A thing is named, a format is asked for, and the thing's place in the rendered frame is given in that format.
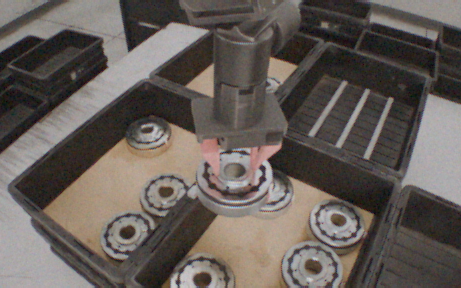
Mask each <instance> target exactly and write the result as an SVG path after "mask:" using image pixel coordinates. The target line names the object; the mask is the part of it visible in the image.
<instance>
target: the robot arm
mask: <svg viewBox="0 0 461 288"><path fill-rule="evenodd" d="M179 4H180V7H181V9H182V10H184V9H185V11H186V14H187V16H188V20H189V22H190V25H204V24H215V23H217V24H216V25H215V26H214V38H213V97H210V98H199V99H193V100H192V103H191V112H192V117H193V120H194V125H195V134H196V139H197V142H198V143H200V149H201V153H202V156H203V157H204V158H205V160H206V161H207V162H208V163H209V165H210V166H211V167H212V168H213V170H214V173H215V176H218V174H219V166H220V150H219V146H218V142H217V138H219V141H220V145H221V148H222V150H224V151H228V150H237V149H246V148H251V151H250V161H251V165H252V168H253V171H255V170H256V169H257V168H258V167H259V166H260V165H261V164H262V163H263V162H264V161H265V160H266V159H268V158H269V157H270V155H272V154H273V153H276V152H277V151H278V150H279V149H281V145H282V139H283V138H282V136H281V134H280V132H282V134H283V136H284V135H285V134H286V130H287V125H288V123H287V122H286V120H285V118H284V116H283V113H282V109H281V107H280V106H279V103H278V101H277V99H276V97H275V95H274V94H273V93H266V91H267V90H266V83H267V76H268V70H269V62H270V57H272V56H273V55H275V54H276V53H278V52H279V51H280V50H281V49H282V47H283V46H284V45H285V44H286V43H287V42H288V41H289V40H290V38H291V37H292V36H293V35H294V34H296V33H297V30H298V28H299V27H300V24H301V18H300V13H299V11H298V8H297V6H296V4H295V3H294V2H293V1H292V0H179ZM258 147H260V150H259V152H258V153H257V150H258Z"/></svg>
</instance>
